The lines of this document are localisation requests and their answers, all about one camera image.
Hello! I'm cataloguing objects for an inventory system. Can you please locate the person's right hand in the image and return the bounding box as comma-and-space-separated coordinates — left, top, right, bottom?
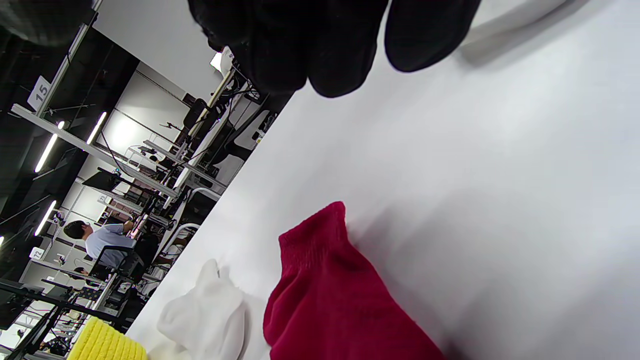
187, 0, 482, 98

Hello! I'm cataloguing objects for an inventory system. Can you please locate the yellow ribbed basket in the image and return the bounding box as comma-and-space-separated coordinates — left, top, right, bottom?
66, 316, 149, 360

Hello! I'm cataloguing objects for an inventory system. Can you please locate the pink sock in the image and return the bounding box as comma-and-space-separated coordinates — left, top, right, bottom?
263, 201, 446, 360

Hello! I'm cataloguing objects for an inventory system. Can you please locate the white number sign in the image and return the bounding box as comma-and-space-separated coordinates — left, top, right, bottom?
27, 76, 52, 112

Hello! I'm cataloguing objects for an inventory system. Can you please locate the ceiling light strip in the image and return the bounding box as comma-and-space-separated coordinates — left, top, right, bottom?
86, 111, 108, 146
34, 120, 66, 173
34, 200, 57, 237

